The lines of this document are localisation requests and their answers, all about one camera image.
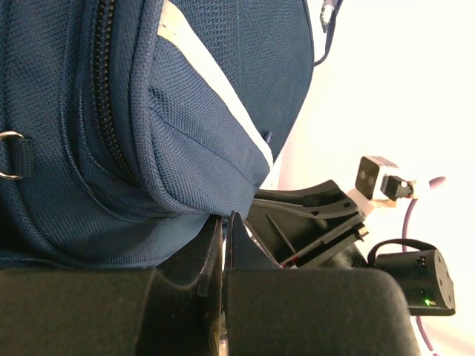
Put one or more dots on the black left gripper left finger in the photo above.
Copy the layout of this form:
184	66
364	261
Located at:
173	309

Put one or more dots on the navy blue student backpack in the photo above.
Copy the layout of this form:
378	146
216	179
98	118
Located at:
125	125

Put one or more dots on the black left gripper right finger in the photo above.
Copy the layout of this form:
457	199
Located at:
323	311

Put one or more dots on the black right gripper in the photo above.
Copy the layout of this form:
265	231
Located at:
291	227

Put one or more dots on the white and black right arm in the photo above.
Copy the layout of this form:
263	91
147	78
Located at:
418	267

